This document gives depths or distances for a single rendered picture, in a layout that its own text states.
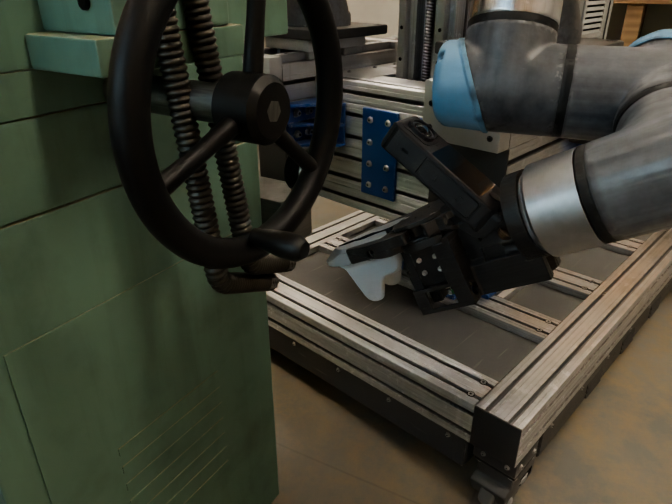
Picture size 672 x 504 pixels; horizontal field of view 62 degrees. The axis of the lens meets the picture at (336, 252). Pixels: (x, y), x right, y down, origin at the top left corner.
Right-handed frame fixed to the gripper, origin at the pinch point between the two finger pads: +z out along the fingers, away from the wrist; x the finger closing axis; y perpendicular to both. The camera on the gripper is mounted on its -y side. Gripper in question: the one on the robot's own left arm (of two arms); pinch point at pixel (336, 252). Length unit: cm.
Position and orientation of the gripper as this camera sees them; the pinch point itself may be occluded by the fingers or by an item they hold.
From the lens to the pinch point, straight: 56.0
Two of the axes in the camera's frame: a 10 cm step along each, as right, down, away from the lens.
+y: 4.3, 8.9, 1.5
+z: -7.4, 2.5, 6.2
